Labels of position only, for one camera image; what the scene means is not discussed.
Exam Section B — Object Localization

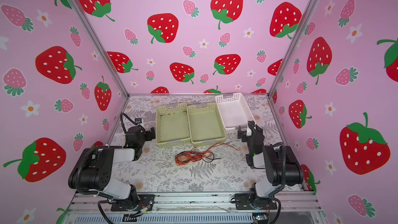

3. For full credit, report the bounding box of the red orange cable bundle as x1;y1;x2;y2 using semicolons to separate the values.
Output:
174;141;239;167

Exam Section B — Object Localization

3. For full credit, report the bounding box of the white perforated basket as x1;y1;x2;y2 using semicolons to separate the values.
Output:
215;93;255;133

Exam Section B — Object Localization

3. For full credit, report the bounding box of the left green basket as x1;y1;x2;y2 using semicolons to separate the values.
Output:
155;103;191;148

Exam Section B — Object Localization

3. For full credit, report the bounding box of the middle green basket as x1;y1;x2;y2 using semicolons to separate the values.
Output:
187;103;227;147

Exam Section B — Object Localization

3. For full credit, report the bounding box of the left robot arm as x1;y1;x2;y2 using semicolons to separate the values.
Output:
68;125;155;215

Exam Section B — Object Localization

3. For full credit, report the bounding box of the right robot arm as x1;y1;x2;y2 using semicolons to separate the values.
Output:
232;121;304;210

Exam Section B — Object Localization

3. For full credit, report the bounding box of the left arm black conduit hose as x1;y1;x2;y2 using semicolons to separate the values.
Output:
120;112;141;134

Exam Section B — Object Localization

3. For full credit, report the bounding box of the green basket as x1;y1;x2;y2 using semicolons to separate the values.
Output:
187;103;227;147
155;103;191;148

